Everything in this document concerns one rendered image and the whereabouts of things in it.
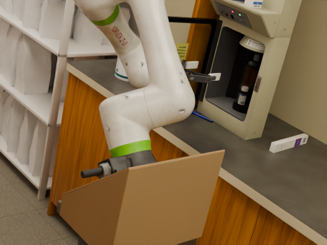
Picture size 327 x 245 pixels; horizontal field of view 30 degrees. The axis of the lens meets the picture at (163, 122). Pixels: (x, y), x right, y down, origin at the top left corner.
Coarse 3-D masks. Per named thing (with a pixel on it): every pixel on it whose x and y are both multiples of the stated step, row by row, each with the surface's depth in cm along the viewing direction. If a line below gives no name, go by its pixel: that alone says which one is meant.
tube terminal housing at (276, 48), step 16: (272, 0) 247; (288, 0) 244; (288, 16) 248; (240, 32) 262; (256, 32) 255; (288, 32) 253; (272, 48) 251; (272, 64) 256; (272, 80) 261; (256, 96) 259; (272, 96) 266; (208, 112) 282; (224, 112) 274; (256, 112) 263; (240, 128) 268; (256, 128) 269
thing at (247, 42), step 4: (244, 36) 266; (248, 36) 263; (244, 40) 264; (248, 40) 262; (252, 40) 261; (256, 40) 260; (240, 44) 265; (244, 44) 263; (248, 44) 262; (252, 44) 261; (256, 44) 260; (260, 44) 260; (248, 48) 261; (252, 48) 260; (256, 48) 260; (260, 48) 260; (264, 48) 260; (260, 52) 260
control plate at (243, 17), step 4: (216, 4) 260; (220, 4) 257; (220, 8) 260; (224, 8) 257; (228, 8) 254; (232, 8) 252; (220, 12) 263; (224, 12) 260; (228, 12) 257; (232, 12) 254; (236, 12) 251; (240, 12) 249; (224, 16) 263; (228, 16) 260; (236, 16) 254; (240, 16) 251; (244, 16) 249; (236, 20) 257; (244, 20) 252; (248, 20) 249; (244, 24) 255; (248, 24) 252
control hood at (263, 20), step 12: (216, 0) 257; (228, 0) 250; (240, 0) 253; (216, 12) 267; (252, 12) 241; (264, 12) 241; (240, 24) 258; (252, 24) 250; (264, 24) 241; (276, 24) 246
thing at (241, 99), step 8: (248, 64) 267; (248, 72) 269; (256, 72) 268; (240, 80) 273; (248, 80) 270; (240, 88) 273; (248, 88) 271; (240, 96) 274; (248, 96) 272; (240, 104) 274; (248, 104) 274
